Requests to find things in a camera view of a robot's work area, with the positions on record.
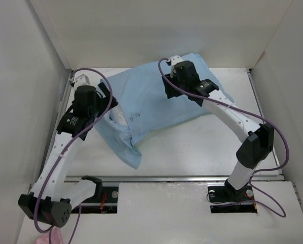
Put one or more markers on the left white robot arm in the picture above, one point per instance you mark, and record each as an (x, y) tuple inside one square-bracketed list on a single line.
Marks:
[(47, 202)]

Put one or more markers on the light blue pillowcase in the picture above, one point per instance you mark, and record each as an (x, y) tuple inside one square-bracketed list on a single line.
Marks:
[(140, 93)]

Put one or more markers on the white pillow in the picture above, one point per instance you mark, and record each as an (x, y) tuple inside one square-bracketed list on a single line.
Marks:
[(117, 116)]

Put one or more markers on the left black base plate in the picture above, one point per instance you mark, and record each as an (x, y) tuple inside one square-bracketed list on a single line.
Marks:
[(105, 202)]

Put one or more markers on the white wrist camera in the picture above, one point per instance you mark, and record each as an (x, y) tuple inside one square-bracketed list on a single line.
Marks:
[(80, 80), (173, 60)]

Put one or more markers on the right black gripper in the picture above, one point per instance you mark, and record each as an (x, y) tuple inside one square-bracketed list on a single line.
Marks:
[(170, 90)]

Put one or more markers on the aluminium front rail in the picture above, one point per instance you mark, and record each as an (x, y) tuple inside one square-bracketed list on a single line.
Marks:
[(174, 178)]

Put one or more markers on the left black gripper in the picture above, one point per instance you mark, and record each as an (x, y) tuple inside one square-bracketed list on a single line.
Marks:
[(105, 101)]

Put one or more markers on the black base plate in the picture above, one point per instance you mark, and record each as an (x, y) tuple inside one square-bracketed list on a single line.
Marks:
[(105, 202), (223, 201)]

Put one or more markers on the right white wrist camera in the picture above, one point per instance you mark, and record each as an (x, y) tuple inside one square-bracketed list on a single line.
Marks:
[(173, 60)]

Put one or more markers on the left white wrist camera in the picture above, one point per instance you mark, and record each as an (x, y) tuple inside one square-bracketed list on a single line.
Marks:
[(80, 80)]

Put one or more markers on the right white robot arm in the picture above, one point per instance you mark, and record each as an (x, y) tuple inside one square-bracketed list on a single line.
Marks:
[(256, 139)]

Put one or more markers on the pink plastic bag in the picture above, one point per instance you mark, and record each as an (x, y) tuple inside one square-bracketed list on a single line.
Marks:
[(54, 236)]

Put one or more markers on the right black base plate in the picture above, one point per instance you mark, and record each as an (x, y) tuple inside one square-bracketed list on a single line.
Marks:
[(223, 201)]

